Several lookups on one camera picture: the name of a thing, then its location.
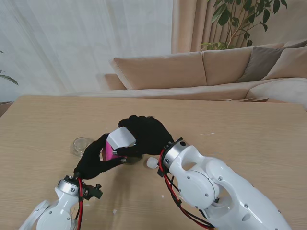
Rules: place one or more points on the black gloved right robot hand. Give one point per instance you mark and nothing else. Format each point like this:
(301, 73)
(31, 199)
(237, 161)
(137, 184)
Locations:
(148, 136)

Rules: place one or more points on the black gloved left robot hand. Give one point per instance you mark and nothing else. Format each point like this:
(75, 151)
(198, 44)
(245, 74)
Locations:
(91, 163)

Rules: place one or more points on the pink coffee jar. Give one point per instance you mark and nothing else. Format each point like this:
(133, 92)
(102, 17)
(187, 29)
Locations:
(109, 152)

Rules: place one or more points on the clear glass jar lid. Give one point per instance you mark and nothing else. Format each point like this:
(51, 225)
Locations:
(78, 146)

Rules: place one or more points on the white plastic spoon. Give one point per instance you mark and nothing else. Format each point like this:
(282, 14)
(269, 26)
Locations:
(151, 163)

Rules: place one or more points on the white square jar cap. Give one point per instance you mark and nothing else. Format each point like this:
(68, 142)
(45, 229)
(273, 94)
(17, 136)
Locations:
(121, 137)

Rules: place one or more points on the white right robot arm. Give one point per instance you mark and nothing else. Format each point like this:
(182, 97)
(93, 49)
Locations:
(216, 184)

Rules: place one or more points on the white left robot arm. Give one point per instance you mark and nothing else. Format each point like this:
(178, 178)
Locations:
(57, 210)

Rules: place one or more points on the glass jar of coffee beans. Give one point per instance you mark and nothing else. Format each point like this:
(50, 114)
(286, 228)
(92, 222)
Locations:
(134, 161)

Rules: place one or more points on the beige sofa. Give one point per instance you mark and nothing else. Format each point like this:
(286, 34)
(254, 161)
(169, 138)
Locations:
(163, 72)

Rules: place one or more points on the white sheer curtain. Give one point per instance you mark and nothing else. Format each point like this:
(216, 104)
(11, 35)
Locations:
(84, 43)

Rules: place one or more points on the beige pleated curtain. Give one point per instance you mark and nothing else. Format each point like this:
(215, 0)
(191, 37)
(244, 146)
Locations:
(187, 26)

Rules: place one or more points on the small green plant leaves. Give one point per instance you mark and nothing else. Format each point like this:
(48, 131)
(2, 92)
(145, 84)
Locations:
(9, 79)

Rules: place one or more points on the grey sofa cushion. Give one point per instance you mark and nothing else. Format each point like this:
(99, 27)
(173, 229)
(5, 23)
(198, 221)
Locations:
(261, 62)

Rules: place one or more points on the tall green leafy plant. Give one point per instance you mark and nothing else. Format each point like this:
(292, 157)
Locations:
(225, 16)

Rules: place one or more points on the beige sofa cushion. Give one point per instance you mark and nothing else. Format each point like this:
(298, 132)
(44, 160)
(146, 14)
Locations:
(290, 63)

